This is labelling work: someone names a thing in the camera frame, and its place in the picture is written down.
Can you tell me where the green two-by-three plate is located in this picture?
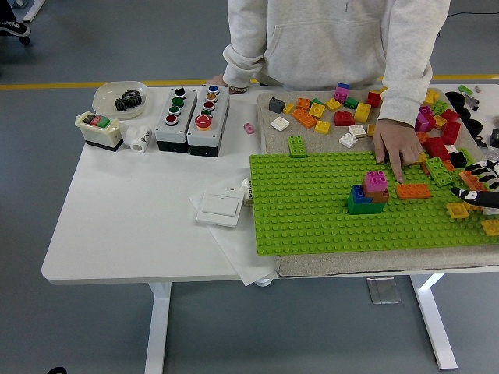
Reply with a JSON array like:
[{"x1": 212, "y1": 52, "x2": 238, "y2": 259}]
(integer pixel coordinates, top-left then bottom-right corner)
[{"x1": 288, "y1": 135, "x2": 308, "y2": 159}]

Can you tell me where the person's left hand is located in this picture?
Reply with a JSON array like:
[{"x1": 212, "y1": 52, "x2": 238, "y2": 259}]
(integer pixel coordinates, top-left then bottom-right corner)
[{"x1": 372, "y1": 118, "x2": 425, "y2": 184}]

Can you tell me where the white wall switch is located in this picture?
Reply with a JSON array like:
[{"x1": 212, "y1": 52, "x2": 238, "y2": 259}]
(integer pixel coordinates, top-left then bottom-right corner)
[{"x1": 196, "y1": 192, "x2": 242, "y2": 228}]

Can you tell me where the person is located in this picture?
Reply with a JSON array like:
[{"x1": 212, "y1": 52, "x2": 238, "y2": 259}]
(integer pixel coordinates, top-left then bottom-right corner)
[{"x1": 222, "y1": 0, "x2": 452, "y2": 128}]

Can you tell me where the white plastic bowl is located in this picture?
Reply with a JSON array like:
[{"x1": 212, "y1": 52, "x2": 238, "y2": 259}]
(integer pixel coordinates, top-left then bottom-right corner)
[{"x1": 92, "y1": 80, "x2": 150, "y2": 120}]

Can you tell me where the brown brick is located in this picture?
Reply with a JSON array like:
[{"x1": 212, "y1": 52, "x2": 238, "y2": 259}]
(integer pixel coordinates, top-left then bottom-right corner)
[{"x1": 362, "y1": 185, "x2": 390, "y2": 205}]

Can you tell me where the white pipe coupling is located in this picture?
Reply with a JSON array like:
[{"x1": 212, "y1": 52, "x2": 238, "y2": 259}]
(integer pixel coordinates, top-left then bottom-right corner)
[{"x1": 240, "y1": 178, "x2": 253, "y2": 208}]

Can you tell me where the magenta two-by-two brick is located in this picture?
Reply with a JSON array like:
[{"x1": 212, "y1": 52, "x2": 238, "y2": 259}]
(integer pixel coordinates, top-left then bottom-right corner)
[{"x1": 362, "y1": 170, "x2": 388, "y2": 194}]

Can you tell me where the green two-by-four brick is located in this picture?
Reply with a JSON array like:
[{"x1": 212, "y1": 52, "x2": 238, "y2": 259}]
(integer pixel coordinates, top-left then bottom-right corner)
[{"x1": 423, "y1": 156, "x2": 455, "y2": 188}]

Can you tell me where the black brick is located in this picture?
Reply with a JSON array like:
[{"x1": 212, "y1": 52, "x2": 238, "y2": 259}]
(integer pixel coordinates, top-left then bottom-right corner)
[{"x1": 450, "y1": 151, "x2": 471, "y2": 170}]

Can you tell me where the white pipe tee fitting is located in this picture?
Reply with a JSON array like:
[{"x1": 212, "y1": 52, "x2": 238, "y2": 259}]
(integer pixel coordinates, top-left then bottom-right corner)
[{"x1": 123, "y1": 124, "x2": 153, "y2": 153}]

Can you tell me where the grey emergency-stop control box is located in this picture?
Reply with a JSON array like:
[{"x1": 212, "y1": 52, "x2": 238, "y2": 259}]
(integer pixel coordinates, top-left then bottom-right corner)
[{"x1": 186, "y1": 83, "x2": 231, "y2": 158}]

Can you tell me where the metal floor plate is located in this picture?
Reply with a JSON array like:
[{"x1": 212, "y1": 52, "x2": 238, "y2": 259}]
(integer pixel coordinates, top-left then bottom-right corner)
[{"x1": 366, "y1": 276, "x2": 402, "y2": 305}]

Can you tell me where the grey-brown mat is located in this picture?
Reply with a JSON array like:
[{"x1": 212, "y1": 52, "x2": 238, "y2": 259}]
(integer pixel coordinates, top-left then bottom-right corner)
[{"x1": 256, "y1": 88, "x2": 499, "y2": 278}]

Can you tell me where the white table leg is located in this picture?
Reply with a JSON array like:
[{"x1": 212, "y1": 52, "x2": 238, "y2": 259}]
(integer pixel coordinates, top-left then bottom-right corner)
[
  {"x1": 409, "y1": 273, "x2": 459, "y2": 370},
  {"x1": 143, "y1": 282, "x2": 172, "y2": 374}
]

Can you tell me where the green studded baseplate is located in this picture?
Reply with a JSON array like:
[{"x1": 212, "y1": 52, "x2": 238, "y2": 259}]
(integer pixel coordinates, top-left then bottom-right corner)
[{"x1": 249, "y1": 150, "x2": 499, "y2": 257}]

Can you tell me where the beige red-green switch box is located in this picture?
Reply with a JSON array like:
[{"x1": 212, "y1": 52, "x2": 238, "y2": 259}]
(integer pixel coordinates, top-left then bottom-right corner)
[{"x1": 74, "y1": 111, "x2": 122, "y2": 153}]

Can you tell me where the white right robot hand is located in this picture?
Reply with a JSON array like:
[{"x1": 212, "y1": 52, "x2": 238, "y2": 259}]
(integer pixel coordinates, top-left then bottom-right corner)
[{"x1": 450, "y1": 158, "x2": 499, "y2": 210}]

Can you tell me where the white furniture foot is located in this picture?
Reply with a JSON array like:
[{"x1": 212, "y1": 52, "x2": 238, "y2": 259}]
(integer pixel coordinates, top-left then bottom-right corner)
[{"x1": 22, "y1": 0, "x2": 46, "y2": 23}]

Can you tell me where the yellow curved brick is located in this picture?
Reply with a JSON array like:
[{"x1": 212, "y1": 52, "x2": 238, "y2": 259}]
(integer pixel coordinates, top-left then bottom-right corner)
[{"x1": 353, "y1": 102, "x2": 373, "y2": 124}]

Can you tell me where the black sneaker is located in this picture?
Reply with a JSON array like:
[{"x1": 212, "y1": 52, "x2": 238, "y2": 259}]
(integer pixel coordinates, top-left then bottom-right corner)
[{"x1": 0, "y1": 19, "x2": 32, "y2": 39}]

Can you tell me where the white paper sheet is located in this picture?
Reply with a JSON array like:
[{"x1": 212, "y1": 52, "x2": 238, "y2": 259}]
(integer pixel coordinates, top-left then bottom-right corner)
[{"x1": 189, "y1": 169, "x2": 280, "y2": 288}]

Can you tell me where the red two-by-four brick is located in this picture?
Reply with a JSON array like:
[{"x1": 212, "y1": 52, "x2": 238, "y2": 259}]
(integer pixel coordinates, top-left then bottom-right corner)
[{"x1": 441, "y1": 121, "x2": 462, "y2": 146}]

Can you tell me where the grey four-button control box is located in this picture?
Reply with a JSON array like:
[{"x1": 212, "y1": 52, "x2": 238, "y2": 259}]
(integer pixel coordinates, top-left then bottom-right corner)
[{"x1": 154, "y1": 86, "x2": 198, "y2": 153}]

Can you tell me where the dark green brick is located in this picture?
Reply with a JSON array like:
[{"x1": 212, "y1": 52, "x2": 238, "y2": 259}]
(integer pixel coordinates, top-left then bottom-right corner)
[{"x1": 345, "y1": 193, "x2": 385, "y2": 216}]

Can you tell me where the large red brick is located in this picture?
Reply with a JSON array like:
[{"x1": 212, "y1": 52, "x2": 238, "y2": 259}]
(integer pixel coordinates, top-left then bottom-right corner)
[{"x1": 423, "y1": 136, "x2": 451, "y2": 161}]

